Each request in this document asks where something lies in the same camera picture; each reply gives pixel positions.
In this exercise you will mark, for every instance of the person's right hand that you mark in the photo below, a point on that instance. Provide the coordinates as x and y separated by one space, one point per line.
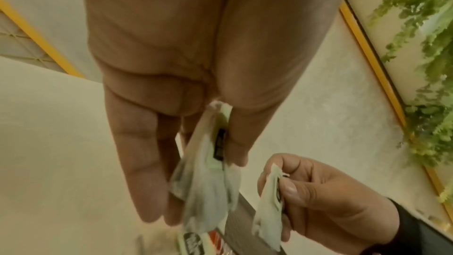
336 206

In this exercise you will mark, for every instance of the person's left hand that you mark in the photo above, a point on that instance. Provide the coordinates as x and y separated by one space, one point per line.
194 38

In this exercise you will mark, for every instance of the green tagged tea bag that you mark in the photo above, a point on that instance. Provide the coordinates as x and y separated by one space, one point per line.
269 214

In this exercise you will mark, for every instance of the brown tray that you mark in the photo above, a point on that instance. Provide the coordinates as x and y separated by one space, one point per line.
244 226

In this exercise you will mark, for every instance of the pile of red Nescafe sachets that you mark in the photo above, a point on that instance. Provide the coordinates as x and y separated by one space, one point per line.
219 244

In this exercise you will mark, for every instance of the handful of tea bags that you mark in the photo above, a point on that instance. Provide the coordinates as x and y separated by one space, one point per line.
208 186

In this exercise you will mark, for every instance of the pile of green tea bags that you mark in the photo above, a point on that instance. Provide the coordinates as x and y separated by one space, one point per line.
191 244

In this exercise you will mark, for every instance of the black right wristband with markers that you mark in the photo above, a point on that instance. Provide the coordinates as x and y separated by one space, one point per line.
417 234

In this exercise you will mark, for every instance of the yellow metal bar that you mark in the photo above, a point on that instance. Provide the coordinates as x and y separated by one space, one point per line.
375 60

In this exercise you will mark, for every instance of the yellow mesh railing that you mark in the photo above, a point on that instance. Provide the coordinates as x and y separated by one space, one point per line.
32 38

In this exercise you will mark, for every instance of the green plant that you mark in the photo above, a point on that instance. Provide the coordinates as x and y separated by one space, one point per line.
424 52

